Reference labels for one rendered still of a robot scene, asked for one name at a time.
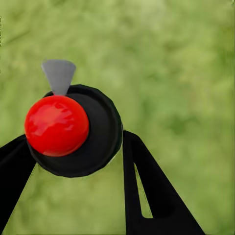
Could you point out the pesticide atomizer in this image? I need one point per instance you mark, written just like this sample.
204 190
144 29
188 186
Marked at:
75 130

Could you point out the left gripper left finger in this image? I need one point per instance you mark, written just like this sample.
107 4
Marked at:
16 165

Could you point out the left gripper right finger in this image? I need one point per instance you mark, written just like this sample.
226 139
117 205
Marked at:
170 214

